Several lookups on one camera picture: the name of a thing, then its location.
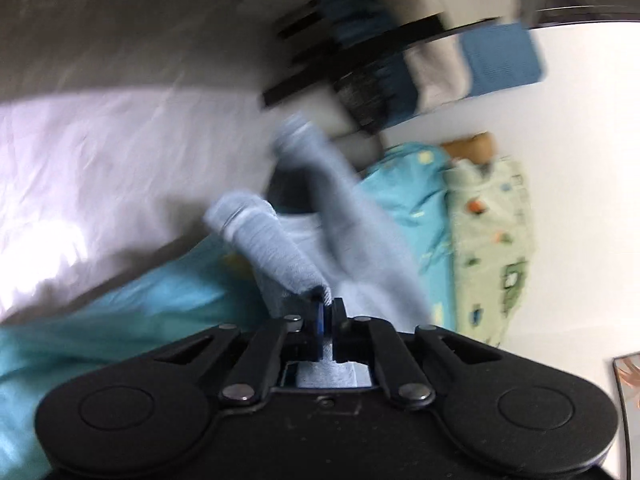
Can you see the dark cloth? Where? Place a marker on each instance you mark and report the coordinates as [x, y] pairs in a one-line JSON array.
[[290, 192]]

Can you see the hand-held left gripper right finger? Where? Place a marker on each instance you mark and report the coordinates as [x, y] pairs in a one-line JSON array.
[[334, 324]]

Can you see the light grey sweatshirt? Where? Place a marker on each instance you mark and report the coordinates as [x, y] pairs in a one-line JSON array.
[[345, 240]]

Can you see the beige cloth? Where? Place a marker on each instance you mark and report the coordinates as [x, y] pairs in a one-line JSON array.
[[437, 72]]

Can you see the white bed sheet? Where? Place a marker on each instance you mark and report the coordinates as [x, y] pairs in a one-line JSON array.
[[110, 150]]

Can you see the teal printed blanket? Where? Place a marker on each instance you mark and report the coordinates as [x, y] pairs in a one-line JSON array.
[[165, 310]]

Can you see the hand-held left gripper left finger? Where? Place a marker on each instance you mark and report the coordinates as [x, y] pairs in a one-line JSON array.
[[318, 321]]

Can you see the pale green printed blanket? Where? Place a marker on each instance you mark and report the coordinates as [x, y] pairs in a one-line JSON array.
[[492, 240]]

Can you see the blue cloth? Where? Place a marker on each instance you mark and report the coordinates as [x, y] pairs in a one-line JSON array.
[[502, 57]]

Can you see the orange-brown cloth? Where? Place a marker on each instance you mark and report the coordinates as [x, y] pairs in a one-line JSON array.
[[472, 146]]

